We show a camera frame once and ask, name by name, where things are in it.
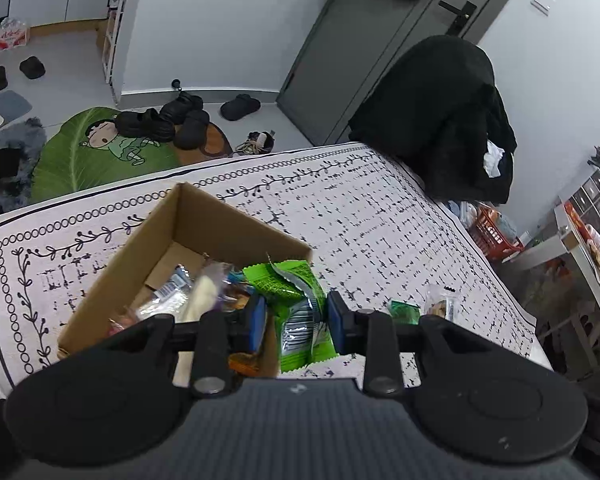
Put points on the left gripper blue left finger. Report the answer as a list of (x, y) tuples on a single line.
[(228, 348)]

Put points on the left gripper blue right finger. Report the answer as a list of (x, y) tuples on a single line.
[(370, 334)]

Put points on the long white cake packet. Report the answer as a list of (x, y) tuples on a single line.
[(208, 291)]

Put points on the green candy packet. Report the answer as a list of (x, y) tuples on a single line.
[(298, 304), (403, 312)]

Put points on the black white snack packet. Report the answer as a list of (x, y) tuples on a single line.
[(170, 298)]

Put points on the brown cardboard box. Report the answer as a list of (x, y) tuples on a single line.
[(187, 227)]

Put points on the orange cracker packet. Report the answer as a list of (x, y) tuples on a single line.
[(246, 336)]

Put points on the blue green snack packet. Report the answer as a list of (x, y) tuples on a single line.
[(238, 280)]

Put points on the orange red snack packet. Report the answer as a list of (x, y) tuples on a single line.
[(121, 321)]

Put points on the small clear black packet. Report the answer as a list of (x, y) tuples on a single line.
[(442, 301)]

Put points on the white black patterned blanket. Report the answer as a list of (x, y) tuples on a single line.
[(68, 265)]

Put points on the red plastic basket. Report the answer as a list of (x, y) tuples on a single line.
[(494, 245)]

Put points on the grey white sneaker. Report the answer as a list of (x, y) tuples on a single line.
[(257, 143)]

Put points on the pile of black shoes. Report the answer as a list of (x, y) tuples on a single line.
[(182, 122)]

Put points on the white desk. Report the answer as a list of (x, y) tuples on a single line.
[(567, 241)]

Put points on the black jacket on chair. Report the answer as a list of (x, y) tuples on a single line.
[(438, 110)]

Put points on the green leaf floor rug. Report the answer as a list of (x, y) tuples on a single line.
[(86, 152)]

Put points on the black slipper by door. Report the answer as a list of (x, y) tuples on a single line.
[(239, 107)]

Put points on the grey drawer organizer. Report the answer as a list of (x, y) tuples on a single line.
[(583, 192)]

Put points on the grey fluffy rug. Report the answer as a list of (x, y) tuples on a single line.
[(21, 146)]

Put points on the grey door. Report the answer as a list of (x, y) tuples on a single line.
[(354, 43)]

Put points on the black slipper on floor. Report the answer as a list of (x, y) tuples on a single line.
[(32, 68)]

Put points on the water bottle pack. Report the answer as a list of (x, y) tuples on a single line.
[(14, 33)]

